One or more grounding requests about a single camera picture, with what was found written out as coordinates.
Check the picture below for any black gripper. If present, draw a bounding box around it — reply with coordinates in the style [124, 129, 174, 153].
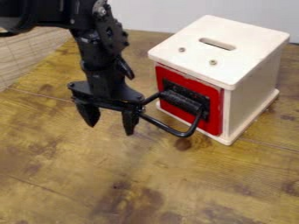
[67, 55, 146, 137]

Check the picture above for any black metal drawer handle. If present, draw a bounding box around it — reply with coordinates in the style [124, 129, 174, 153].
[138, 78, 212, 138]

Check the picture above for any red wooden drawer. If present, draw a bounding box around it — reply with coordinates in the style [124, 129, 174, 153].
[155, 63, 224, 136]

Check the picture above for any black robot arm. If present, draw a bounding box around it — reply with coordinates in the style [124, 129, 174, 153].
[0, 0, 144, 135]

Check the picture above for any white wooden drawer cabinet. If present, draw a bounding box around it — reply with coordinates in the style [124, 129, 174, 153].
[148, 15, 290, 145]

